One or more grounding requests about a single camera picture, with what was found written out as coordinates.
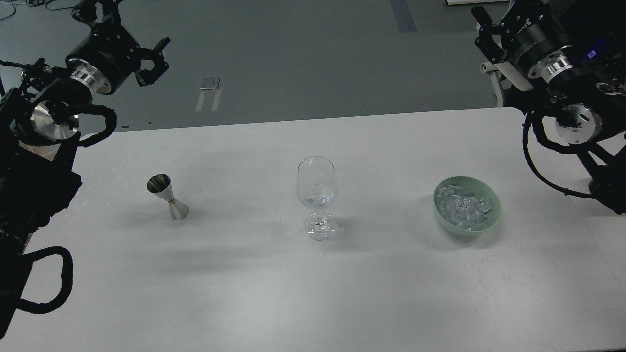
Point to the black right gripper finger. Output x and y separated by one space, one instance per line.
486 32

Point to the person in black shirt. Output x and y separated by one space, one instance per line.
596 29

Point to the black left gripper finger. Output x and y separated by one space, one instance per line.
86 12
138 54

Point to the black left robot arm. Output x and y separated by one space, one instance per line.
44 121

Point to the clear wine glass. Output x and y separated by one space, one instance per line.
316 189

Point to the steel double jigger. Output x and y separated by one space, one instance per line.
161 186

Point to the pile of ice cubes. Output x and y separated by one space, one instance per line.
463 207

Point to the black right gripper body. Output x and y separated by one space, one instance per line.
535 42

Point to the green bowl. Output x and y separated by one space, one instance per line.
480 188

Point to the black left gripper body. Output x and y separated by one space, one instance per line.
112 51

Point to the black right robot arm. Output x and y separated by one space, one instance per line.
571 114

